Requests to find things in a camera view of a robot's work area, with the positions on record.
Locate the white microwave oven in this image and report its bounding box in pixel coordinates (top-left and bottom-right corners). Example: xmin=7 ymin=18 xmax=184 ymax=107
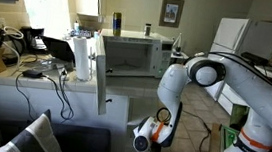
xmin=96 ymin=26 xmax=175 ymax=83

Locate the microwave door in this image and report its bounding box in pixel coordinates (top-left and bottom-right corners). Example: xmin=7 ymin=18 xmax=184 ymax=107
xmin=88 ymin=35 xmax=115 ymax=117

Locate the small side table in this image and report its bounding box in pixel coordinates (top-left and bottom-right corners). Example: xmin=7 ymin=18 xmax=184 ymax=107
xmin=169 ymin=50 xmax=190 ymax=68

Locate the small dark jar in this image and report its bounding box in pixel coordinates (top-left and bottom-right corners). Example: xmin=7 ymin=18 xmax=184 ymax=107
xmin=143 ymin=23 xmax=153 ymax=37

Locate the small desk lamp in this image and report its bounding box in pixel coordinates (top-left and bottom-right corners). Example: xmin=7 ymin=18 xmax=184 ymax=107
xmin=171 ymin=31 xmax=185 ymax=57

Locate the tall blue can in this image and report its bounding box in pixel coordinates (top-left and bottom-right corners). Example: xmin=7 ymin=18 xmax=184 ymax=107
xmin=110 ymin=11 xmax=124 ymax=37

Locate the white paper towel roll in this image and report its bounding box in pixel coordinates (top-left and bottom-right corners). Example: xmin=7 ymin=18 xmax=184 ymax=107
xmin=68 ymin=35 xmax=95 ymax=83

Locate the white tiled counter with shelves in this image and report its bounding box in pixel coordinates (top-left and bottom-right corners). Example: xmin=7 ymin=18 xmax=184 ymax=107
xmin=0 ymin=62 xmax=178 ymax=152

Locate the framed picture with white mat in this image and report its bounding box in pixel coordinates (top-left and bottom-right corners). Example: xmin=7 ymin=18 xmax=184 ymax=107
xmin=158 ymin=0 xmax=185 ymax=29

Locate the small white bottle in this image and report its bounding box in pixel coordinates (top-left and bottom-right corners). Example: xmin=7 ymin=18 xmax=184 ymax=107
xmin=72 ymin=20 xmax=81 ymax=33

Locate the black tablet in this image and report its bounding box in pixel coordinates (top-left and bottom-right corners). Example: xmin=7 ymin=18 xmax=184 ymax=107
xmin=38 ymin=35 xmax=79 ymax=65

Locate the dark blue sofa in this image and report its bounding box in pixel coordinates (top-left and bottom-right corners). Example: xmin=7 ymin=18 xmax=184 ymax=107
xmin=0 ymin=106 xmax=116 ymax=152

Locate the white low cabinet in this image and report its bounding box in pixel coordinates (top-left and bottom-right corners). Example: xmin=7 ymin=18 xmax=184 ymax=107
xmin=215 ymin=81 xmax=254 ymax=118

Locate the white refrigerator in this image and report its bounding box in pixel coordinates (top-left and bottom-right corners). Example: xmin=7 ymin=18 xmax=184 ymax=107
xmin=203 ymin=14 xmax=252 ymax=104

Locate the black power adapter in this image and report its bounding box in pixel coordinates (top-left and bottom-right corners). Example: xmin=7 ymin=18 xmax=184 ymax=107
xmin=21 ymin=68 xmax=44 ymax=80

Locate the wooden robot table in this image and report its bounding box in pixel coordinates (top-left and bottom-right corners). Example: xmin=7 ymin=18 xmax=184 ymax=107
xmin=206 ymin=121 xmax=240 ymax=152

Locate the green box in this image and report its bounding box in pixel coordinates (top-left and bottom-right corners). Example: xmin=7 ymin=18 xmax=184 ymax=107
xmin=228 ymin=102 xmax=251 ymax=130

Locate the bright window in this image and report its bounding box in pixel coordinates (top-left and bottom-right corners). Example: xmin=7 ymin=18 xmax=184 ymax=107
xmin=11 ymin=0 xmax=101 ymax=44

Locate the large striped pillow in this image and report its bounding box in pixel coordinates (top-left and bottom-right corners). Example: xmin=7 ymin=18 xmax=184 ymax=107
xmin=0 ymin=104 xmax=70 ymax=152

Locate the grey refrigerator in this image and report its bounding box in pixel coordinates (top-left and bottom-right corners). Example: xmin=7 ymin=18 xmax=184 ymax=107
xmin=237 ymin=18 xmax=272 ymax=62

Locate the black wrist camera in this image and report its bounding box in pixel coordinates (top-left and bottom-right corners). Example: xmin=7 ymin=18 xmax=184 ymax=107
xmin=150 ymin=141 xmax=163 ymax=152

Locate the black hanging cable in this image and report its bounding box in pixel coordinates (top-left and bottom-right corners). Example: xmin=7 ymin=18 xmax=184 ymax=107
xmin=38 ymin=72 xmax=79 ymax=122
xmin=11 ymin=73 xmax=41 ymax=122

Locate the black floor cable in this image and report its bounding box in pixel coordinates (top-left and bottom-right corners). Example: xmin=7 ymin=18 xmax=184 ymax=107
xmin=178 ymin=108 xmax=215 ymax=152

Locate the white hose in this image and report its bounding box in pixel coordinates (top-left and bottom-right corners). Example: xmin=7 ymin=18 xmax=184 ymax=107
xmin=0 ymin=25 xmax=26 ymax=71

